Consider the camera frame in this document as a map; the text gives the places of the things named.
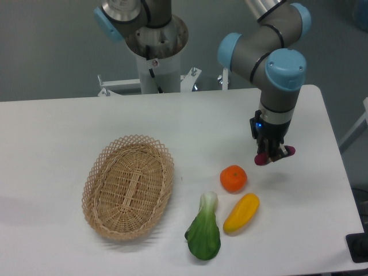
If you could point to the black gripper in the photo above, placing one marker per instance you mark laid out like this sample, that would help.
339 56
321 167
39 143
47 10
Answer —
264 132

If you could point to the purple sweet potato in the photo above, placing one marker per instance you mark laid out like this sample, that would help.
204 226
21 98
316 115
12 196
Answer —
262 159

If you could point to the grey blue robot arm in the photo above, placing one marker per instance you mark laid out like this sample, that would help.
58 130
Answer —
265 59

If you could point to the orange tangerine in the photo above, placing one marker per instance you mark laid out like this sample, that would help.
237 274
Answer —
233 178

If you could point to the yellow mango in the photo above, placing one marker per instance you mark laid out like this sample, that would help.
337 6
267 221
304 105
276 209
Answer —
242 213

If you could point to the green bok choy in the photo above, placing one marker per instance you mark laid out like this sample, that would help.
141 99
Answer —
203 234

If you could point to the black device at table edge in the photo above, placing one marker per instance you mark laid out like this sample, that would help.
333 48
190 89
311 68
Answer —
357 245

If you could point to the woven wicker basket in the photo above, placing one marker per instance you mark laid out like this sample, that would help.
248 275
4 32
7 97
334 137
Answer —
128 187

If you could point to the white frame at right edge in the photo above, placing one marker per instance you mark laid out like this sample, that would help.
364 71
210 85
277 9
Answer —
355 131

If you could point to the white metal base frame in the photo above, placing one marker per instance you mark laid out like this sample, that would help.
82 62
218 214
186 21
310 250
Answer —
151 83

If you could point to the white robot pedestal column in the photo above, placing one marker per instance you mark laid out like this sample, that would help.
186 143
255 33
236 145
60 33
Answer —
159 49

